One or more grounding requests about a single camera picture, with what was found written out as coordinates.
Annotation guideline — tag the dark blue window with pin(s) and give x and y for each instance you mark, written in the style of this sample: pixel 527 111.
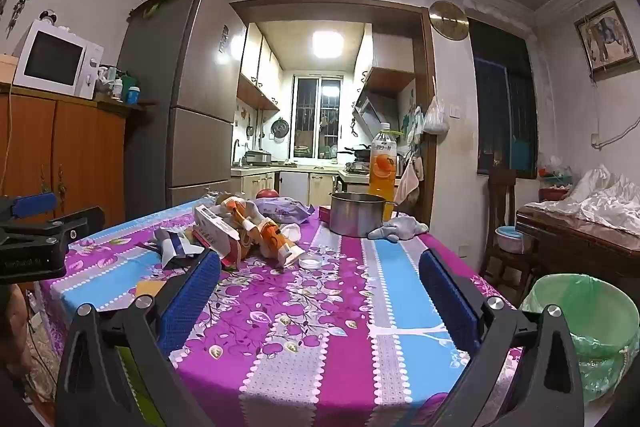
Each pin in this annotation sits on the dark blue window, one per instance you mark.
pixel 506 101

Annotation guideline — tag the hanging white plastic bag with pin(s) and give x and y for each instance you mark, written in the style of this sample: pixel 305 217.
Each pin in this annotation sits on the hanging white plastic bag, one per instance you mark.
pixel 435 120

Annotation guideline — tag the white microwave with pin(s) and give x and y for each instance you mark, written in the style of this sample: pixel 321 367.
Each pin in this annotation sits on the white microwave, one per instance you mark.
pixel 55 60

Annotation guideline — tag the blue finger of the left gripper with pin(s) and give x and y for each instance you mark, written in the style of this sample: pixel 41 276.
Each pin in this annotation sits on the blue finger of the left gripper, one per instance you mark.
pixel 66 229
pixel 33 205

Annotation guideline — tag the red apple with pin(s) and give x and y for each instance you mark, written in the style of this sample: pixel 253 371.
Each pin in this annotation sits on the red apple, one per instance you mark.
pixel 267 193

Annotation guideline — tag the steel pot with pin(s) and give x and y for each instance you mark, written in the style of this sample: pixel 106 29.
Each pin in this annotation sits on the steel pot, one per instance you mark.
pixel 355 214

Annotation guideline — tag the clear plastic lid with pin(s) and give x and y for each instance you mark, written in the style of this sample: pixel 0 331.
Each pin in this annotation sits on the clear plastic lid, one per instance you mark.
pixel 310 262

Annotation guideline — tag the floral purple tablecloth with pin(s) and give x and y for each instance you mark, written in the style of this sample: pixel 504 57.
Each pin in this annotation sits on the floral purple tablecloth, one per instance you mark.
pixel 356 343

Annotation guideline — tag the orange wooden cabinet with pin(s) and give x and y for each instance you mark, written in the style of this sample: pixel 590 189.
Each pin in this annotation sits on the orange wooden cabinet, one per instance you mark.
pixel 68 146

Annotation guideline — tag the white plastic sheet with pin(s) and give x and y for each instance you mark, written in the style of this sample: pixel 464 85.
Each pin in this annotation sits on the white plastic sheet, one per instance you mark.
pixel 600 197

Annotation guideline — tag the framed elephant picture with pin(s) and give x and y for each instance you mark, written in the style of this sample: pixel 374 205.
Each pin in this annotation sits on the framed elephant picture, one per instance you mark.
pixel 607 43

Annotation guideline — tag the orange white snack wrapper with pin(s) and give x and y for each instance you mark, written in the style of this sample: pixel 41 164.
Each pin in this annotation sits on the orange white snack wrapper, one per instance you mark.
pixel 262 231

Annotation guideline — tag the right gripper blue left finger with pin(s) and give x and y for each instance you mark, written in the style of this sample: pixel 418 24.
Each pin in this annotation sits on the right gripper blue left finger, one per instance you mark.
pixel 115 369

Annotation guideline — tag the green lined trash bucket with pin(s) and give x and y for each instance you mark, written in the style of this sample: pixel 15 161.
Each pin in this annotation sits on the green lined trash bucket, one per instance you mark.
pixel 603 322

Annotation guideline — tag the dark wooden chair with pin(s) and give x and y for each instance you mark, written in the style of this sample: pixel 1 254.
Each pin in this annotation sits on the dark wooden chair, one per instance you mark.
pixel 507 261

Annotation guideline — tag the grey glove beside pot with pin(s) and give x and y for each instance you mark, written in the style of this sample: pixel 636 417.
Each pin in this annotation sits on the grey glove beside pot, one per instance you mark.
pixel 399 228

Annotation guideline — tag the grey refrigerator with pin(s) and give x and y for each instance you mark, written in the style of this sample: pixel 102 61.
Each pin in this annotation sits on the grey refrigerator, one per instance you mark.
pixel 185 56

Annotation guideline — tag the orange juice bottle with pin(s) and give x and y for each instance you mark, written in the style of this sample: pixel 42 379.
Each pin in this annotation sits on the orange juice bottle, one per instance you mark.
pixel 383 167

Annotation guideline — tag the dark wooden dining table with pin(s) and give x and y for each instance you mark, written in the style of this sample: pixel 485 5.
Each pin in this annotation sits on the dark wooden dining table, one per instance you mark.
pixel 566 244

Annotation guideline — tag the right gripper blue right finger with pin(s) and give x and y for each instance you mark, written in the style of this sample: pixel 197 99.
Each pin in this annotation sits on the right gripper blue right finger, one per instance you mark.
pixel 545 389

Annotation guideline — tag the round brass wall plate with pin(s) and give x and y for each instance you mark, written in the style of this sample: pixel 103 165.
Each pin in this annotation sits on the round brass wall plate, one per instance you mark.
pixel 449 20

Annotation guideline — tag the grey white paper bag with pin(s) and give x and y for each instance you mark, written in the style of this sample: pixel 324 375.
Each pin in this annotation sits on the grey white paper bag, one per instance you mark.
pixel 174 245

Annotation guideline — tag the purple snack bag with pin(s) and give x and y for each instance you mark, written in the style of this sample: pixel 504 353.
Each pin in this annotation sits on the purple snack bag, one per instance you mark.
pixel 284 210

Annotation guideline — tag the blue basin on chair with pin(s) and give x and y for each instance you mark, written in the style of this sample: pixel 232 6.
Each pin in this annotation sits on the blue basin on chair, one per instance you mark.
pixel 509 239

